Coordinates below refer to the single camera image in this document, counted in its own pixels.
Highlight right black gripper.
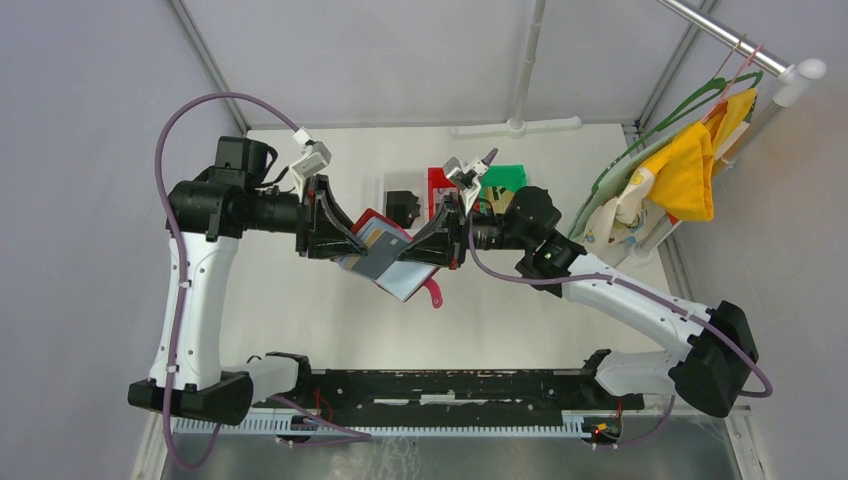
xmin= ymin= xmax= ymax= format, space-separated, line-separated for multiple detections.
xmin=397 ymin=192 xmax=533 ymax=269

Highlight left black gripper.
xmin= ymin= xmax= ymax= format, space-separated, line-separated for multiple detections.
xmin=245 ymin=173 xmax=369 ymax=260

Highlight red leather card holder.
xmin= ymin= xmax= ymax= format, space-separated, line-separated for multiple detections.
xmin=334 ymin=209 xmax=444 ymax=309

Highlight silver credit card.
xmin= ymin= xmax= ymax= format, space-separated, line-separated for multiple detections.
xmin=343 ymin=227 xmax=409 ymax=280

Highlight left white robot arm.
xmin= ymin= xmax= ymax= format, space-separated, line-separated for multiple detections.
xmin=128 ymin=132 xmax=366 ymax=425

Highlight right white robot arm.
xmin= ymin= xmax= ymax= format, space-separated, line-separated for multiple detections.
xmin=397 ymin=186 xmax=774 ymax=418

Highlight gold cards in green bin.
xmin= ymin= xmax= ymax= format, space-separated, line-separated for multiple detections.
xmin=481 ymin=186 xmax=515 ymax=215

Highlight black object in clear bin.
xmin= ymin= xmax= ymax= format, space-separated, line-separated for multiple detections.
xmin=384 ymin=190 xmax=421 ymax=229

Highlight red plastic bin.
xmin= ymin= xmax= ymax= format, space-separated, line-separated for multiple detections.
xmin=426 ymin=167 xmax=459 ymax=219

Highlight clear plastic bin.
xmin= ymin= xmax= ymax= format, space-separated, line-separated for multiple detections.
xmin=378 ymin=169 xmax=428 ymax=230

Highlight green plastic bin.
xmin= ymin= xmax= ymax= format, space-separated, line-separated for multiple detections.
xmin=480 ymin=165 xmax=528 ymax=198

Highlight white stand base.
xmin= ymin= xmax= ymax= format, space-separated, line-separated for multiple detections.
xmin=449 ymin=0 xmax=583 ymax=139

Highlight patterned white cloth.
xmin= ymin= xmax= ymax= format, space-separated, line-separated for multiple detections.
xmin=568 ymin=133 xmax=676 ymax=266

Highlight yellow cloth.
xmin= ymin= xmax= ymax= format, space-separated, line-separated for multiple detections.
xmin=640 ymin=88 xmax=758 ymax=222

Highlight green clothes hanger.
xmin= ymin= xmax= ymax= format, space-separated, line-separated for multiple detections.
xmin=569 ymin=71 xmax=764 ymax=236

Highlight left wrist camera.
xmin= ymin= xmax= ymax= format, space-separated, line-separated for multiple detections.
xmin=289 ymin=141 xmax=332 ymax=197

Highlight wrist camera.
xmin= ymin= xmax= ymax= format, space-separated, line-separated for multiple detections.
xmin=289 ymin=141 xmax=332 ymax=197
xmin=442 ymin=157 xmax=489 ymax=215

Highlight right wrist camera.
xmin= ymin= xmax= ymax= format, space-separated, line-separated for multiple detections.
xmin=442 ymin=157 xmax=489 ymax=215

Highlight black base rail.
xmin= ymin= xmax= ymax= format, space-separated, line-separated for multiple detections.
xmin=285 ymin=369 xmax=645 ymax=427

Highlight white cable duct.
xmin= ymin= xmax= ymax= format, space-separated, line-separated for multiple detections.
xmin=172 ymin=407 xmax=624 ymax=441

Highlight metal clothes rail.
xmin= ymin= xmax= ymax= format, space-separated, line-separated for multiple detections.
xmin=658 ymin=0 xmax=827 ymax=108

